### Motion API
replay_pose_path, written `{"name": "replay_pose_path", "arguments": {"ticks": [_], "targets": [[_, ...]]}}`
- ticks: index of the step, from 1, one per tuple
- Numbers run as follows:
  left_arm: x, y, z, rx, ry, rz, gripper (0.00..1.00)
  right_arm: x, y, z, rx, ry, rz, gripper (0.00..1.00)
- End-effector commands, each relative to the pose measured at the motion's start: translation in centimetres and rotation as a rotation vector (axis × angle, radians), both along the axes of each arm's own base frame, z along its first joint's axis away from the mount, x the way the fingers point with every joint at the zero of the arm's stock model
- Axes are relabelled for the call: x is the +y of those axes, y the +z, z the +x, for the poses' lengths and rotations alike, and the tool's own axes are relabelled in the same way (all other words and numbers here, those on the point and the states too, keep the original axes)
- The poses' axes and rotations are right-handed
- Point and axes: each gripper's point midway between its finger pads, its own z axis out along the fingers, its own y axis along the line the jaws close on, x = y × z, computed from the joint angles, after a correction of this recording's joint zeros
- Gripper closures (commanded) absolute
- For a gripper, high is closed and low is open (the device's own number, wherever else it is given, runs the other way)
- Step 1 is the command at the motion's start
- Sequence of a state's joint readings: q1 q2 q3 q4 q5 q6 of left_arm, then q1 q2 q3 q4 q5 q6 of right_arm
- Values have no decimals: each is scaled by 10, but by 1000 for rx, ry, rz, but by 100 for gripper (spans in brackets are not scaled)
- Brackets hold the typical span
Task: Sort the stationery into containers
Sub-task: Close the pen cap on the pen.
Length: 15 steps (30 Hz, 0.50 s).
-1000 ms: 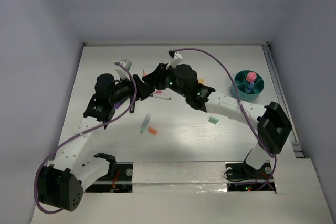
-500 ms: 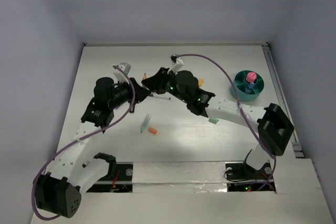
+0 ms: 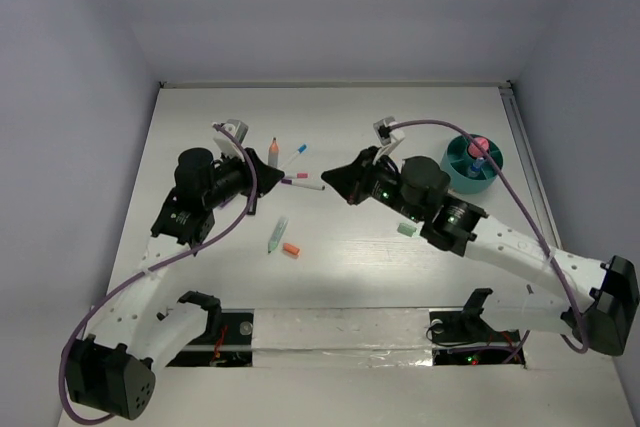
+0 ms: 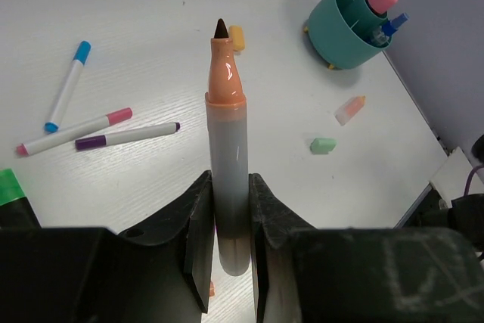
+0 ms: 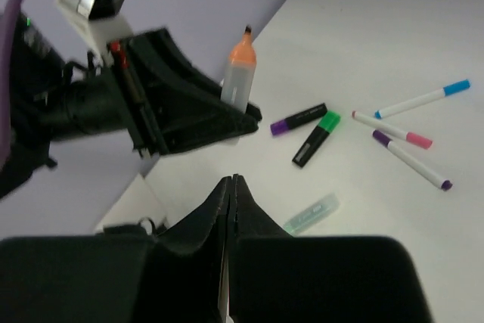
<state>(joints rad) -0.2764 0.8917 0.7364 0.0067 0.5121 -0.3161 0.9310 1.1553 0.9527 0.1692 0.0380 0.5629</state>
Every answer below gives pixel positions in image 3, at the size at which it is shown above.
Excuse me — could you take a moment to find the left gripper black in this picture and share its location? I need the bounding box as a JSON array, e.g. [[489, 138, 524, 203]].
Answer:
[[203, 145, 283, 209]]

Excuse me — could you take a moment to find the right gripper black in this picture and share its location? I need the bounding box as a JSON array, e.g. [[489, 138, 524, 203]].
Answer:
[[319, 146, 424, 223]]

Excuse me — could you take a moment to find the orange clear highlighter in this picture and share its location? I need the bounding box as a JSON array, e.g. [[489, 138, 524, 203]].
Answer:
[[268, 137, 280, 168]]

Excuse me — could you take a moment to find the orange highlighter cap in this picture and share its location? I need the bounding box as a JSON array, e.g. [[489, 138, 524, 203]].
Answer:
[[282, 243, 300, 257]]

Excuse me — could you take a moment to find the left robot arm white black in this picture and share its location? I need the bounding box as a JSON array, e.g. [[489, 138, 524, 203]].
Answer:
[[58, 148, 285, 426]]

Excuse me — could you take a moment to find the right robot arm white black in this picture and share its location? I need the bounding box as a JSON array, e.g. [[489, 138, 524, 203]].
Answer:
[[321, 147, 639, 357]]

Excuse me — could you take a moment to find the pink capped white marker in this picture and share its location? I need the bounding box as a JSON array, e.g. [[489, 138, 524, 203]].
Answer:
[[284, 172, 309, 179]]

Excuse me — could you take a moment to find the purple banded white marker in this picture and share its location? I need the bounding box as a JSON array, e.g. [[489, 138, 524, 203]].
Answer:
[[281, 178, 325, 191]]

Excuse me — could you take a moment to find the blue capped white marker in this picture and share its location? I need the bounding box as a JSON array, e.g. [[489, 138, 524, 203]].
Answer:
[[279, 144, 307, 170]]

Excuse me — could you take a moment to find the green highlighter clear body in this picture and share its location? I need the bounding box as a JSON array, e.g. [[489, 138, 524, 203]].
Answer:
[[267, 216, 289, 254]]

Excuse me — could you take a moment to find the green cap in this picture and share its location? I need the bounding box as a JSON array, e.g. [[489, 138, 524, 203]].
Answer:
[[397, 223, 416, 237]]

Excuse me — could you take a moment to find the teal round divided container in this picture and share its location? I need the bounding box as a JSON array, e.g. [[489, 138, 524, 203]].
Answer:
[[440, 135, 497, 195]]

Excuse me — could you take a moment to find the pink cap in container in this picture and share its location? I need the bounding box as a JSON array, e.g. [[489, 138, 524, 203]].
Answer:
[[467, 136, 490, 159]]

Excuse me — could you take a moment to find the blue marker in container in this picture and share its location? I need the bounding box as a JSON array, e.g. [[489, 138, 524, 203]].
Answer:
[[467, 157, 485, 178]]

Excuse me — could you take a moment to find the silver foil tape strip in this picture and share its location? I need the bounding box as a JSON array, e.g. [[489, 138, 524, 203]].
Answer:
[[251, 308, 433, 368]]

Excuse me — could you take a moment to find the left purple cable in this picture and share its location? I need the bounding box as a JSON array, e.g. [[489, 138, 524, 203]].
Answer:
[[58, 121, 260, 422]]

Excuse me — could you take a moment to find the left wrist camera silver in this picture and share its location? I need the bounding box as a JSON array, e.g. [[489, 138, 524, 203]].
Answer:
[[212, 119, 249, 144]]

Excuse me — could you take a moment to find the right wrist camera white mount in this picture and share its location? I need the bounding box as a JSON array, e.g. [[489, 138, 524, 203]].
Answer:
[[373, 116, 405, 151]]

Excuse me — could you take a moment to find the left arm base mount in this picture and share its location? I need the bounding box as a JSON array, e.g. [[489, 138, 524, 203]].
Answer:
[[168, 291, 254, 368]]

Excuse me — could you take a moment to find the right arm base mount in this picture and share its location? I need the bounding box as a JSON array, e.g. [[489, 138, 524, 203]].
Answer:
[[425, 288, 526, 366]]

